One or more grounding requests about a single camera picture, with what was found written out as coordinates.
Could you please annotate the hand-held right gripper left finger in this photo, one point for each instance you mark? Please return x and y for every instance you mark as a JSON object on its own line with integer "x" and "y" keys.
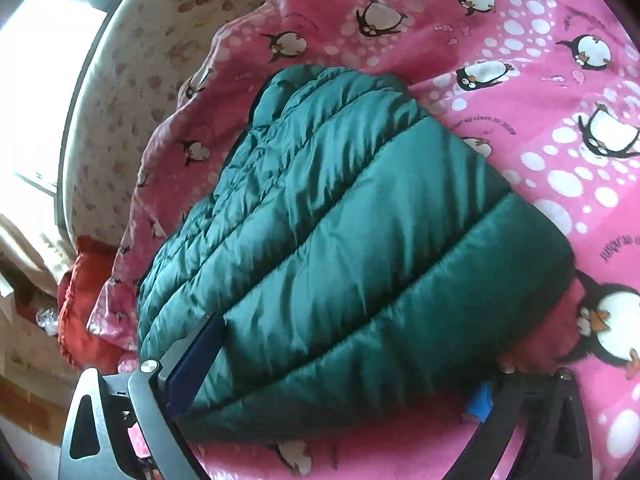
{"x": 195, "y": 360}

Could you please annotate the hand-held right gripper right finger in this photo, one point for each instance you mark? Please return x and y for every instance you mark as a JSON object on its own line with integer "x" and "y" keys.
{"x": 481, "y": 402}

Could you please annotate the green puffer jacket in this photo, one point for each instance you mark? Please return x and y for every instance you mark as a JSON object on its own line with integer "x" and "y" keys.
{"x": 340, "y": 240}

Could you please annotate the red cloth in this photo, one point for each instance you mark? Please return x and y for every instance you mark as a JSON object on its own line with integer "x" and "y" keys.
{"x": 90, "y": 300}

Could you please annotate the beige curtain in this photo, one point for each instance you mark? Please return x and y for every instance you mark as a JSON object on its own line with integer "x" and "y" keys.
{"x": 35, "y": 245}

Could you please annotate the floral bed sheet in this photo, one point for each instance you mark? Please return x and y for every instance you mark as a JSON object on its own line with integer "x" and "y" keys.
{"x": 150, "y": 60}

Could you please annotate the pink penguin print blanket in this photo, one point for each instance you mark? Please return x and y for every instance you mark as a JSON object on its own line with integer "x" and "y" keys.
{"x": 500, "y": 60}

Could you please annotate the window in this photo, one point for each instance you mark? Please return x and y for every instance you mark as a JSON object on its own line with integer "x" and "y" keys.
{"x": 55, "y": 20}

